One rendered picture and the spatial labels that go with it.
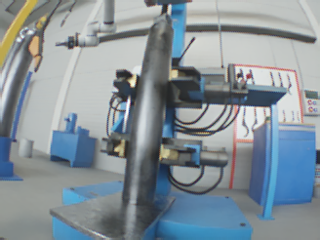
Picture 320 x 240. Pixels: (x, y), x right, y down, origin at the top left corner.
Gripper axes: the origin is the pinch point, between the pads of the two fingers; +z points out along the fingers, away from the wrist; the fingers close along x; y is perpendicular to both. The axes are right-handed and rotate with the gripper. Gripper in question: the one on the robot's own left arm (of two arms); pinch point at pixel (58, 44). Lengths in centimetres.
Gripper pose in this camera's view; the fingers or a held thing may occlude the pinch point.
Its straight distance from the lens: 141.8
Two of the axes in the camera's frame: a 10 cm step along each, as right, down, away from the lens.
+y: 2.0, 9.8, -0.3
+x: -4.9, 1.3, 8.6
